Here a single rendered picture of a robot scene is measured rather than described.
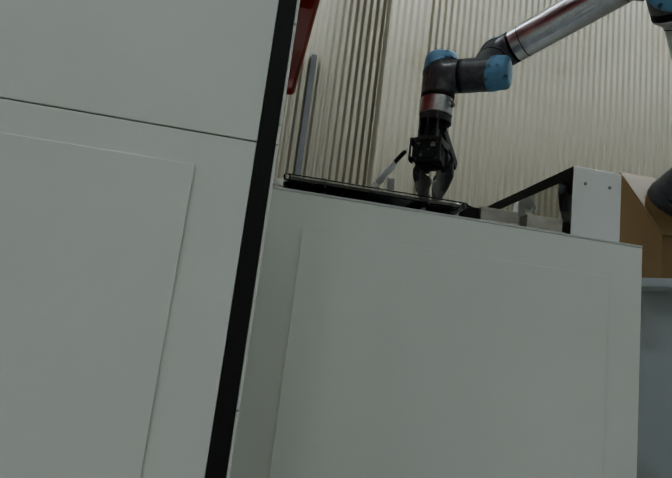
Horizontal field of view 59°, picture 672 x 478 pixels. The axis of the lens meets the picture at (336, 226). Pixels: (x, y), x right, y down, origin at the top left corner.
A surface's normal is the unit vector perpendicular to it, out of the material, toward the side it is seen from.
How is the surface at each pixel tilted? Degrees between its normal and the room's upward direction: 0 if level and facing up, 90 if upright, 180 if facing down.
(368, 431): 90
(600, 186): 90
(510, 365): 90
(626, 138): 90
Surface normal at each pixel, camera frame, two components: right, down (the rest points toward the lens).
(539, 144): 0.17, -0.17
